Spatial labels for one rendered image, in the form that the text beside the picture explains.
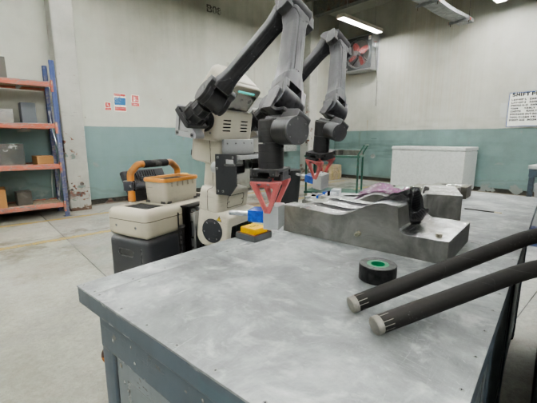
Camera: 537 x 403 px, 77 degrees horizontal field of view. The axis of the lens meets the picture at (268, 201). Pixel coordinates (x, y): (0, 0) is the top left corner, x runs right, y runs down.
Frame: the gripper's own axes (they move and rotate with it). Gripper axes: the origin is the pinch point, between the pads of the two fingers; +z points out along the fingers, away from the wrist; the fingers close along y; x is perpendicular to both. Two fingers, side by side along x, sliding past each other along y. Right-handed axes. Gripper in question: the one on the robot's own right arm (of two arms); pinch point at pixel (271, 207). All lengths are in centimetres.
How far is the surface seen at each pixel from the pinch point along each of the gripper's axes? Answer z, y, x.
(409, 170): 53, 723, -73
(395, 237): 10.2, 20.1, -28.0
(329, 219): 8.3, 27.2, -9.4
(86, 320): 95, 73, 145
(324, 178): -1.4, 48.8, -3.9
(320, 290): 14.8, -8.0, -13.3
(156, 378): 24.9, -29.9, 10.7
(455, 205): 8, 59, -48
